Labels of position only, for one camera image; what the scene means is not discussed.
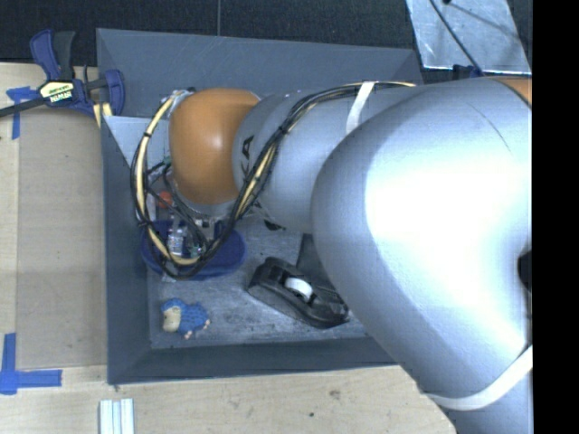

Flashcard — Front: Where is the dark blue round dish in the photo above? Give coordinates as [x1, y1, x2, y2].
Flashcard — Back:
[139, 219, 248, 282]

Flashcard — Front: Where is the blue toy animal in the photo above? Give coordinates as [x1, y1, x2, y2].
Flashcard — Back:
[159, 297, 212, 341]

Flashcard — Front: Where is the black tape dispenser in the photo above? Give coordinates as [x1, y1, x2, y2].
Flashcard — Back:
[247, 256, 352, 330]

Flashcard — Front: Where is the pale wood flat board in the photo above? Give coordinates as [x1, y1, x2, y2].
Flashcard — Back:
[15, 110, 109, 371]

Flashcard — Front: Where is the grey metal bin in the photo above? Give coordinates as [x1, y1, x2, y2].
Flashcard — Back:
[95, 27, 424, 386]

